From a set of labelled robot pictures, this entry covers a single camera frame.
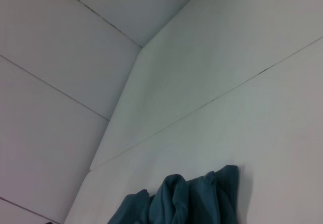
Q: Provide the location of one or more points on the teal t-shirt with FREE print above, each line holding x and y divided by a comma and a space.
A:
189, 198

